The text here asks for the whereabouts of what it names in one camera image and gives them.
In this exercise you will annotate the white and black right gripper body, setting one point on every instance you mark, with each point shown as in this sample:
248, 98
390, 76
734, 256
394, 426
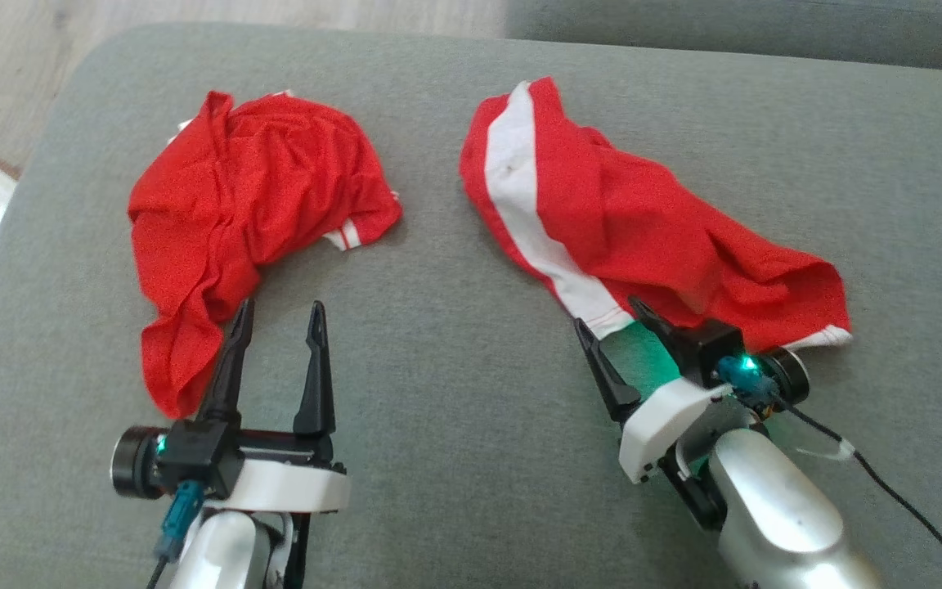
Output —
659, 425

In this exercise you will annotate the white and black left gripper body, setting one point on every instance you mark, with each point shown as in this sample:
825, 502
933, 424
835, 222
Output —
291, 489

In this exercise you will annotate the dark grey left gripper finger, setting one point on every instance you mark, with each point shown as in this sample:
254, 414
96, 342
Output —
230, 372
317, 384

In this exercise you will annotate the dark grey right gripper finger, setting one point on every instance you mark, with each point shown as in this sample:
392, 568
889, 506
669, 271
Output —
663, 331
608, 376

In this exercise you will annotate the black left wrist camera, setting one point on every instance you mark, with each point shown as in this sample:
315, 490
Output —
193, 458

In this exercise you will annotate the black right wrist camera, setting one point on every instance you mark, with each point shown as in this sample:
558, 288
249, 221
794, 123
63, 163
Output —
716, 348

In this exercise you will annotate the red shorts with white stripe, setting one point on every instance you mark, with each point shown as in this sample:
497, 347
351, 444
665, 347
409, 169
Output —
643, 221

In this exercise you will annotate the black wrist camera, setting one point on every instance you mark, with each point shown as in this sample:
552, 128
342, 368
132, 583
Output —
716, 348
193, 458

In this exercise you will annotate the large grey sofa seat cushion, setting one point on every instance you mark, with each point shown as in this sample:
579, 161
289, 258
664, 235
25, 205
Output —
455, 409

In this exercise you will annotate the red jersey with white sleeves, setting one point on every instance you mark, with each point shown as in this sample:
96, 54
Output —
250, 188

